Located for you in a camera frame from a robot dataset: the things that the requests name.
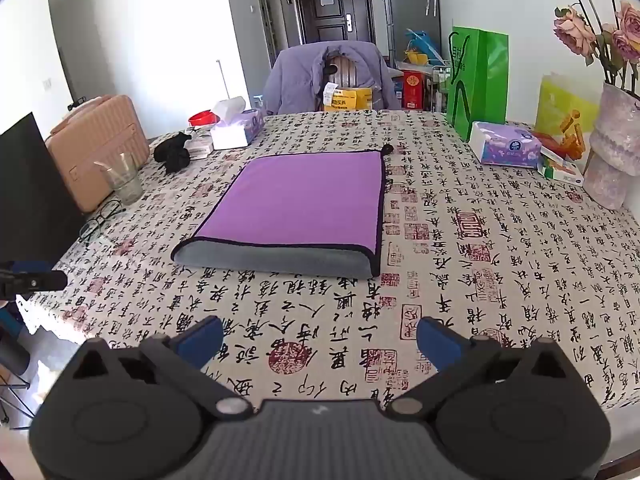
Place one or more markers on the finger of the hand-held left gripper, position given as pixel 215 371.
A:
pixel 40 280

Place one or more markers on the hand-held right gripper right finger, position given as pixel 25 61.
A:
pixel 437 342

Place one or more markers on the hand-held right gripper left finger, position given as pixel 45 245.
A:
pixel 204 342

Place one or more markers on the purple grey towel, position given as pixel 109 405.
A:
pixel 300 200

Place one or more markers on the black eyeglasses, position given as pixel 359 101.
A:
pixel 100 220

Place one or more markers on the black monitor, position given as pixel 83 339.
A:
pixel 30 195

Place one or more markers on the clear glass cup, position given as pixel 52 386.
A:
pixel 121 180

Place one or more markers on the pink suitcase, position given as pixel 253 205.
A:
pixel 95 145

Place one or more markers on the black cloth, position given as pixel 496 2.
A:
pixel 172 152

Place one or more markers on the purple tissue pack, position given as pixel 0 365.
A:
pixel 505 145

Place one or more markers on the green white small box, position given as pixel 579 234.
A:
pixel 560 167

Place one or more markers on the purple tissue box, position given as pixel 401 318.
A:
pixel 237 127

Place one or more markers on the red bowl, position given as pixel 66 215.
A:
pixel 202 118

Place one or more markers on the red gift box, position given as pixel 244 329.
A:
pixel 412 91

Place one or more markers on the yellow cardboard box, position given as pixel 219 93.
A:
pixel 347 99

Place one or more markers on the pink flower vase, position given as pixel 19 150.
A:
pixel 612 147

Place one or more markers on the yellow plastic bag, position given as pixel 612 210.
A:
pixel 565 110

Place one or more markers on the green paper bag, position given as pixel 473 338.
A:
pixel 475 77

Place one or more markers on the grey jacket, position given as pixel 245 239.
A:
pixel 295 80

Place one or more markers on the wooden chair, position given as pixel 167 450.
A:
pixel 345 72

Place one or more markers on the dried pink flowers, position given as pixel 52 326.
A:
pixel 595 25

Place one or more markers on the dark brown door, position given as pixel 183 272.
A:
pixel 327 2

